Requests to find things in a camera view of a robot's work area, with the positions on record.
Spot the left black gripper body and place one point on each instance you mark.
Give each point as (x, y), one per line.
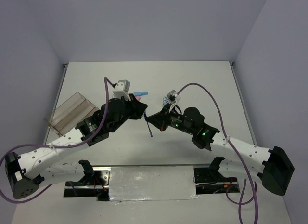
(132, 112)

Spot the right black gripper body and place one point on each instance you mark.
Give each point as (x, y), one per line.
(166, 118)

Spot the blue pen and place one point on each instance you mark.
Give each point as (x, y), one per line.
(150, 131)

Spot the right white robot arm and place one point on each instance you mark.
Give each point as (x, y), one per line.
(232, 158)

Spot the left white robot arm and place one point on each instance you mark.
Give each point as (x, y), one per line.
(29, 171)

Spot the blue translucent eraser case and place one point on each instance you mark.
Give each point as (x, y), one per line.
(143, 93)

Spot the blue slime jar right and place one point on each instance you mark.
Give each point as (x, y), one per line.
(165, 101)

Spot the clear brown three-compartment organizer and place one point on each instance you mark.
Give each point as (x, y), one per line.
(70, 113)

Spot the white base cover plate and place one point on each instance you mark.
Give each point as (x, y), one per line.
(152, 183)

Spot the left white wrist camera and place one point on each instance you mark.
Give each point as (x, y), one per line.
(121, 89)

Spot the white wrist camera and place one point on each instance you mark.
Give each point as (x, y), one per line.
(121, 89)
(174, 98)

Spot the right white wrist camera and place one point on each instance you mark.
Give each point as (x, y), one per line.
(174, 98)

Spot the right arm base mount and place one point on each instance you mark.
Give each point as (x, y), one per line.
(209, 181)

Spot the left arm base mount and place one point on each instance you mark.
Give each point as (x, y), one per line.
(94, 183)

